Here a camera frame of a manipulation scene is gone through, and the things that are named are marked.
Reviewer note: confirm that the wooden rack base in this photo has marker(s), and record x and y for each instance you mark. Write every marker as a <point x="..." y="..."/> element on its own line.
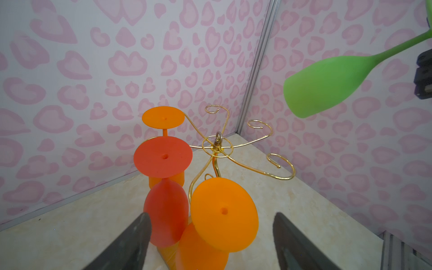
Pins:
<point x="168" y="255"/>

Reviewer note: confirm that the red wine glass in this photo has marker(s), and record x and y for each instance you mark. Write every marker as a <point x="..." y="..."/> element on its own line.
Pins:
<point x="166" y="203"/>

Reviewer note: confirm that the green wine glass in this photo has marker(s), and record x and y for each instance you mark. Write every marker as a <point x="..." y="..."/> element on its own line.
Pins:
<point x="328" y="82"/>

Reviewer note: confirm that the gold wire wine glass rack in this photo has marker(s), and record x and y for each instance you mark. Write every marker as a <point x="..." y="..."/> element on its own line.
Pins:
<point x="222" y="148"/>

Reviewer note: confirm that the orange back wine glass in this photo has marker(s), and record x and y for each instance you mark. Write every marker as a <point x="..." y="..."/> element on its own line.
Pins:
<point x="164" y="118"/>

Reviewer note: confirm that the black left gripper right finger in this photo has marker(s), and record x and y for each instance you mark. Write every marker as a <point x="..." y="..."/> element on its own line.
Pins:
<point x="294" y="250"/>

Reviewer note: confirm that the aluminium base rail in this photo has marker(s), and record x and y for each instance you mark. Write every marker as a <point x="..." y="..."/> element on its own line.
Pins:
<point x="397" y="255"/>

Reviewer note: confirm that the aluminium frame profile right corner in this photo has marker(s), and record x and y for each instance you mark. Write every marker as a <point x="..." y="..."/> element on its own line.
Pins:
<point x="260" y="53"/>

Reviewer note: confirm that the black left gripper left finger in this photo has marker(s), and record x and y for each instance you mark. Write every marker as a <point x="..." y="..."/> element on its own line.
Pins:
<point x="128" y="251"/>

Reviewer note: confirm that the orange front wine glass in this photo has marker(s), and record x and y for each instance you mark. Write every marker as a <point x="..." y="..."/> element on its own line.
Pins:
<point x="224" y="220"/>

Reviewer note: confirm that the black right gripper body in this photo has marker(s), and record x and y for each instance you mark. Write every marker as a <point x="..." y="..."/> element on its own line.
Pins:
<point x="423" y="76"/>

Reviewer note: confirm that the orange wine glass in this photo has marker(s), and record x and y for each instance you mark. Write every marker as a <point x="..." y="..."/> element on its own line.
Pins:
<point x="164" y="118"/>
<point x="224" y="220"/>

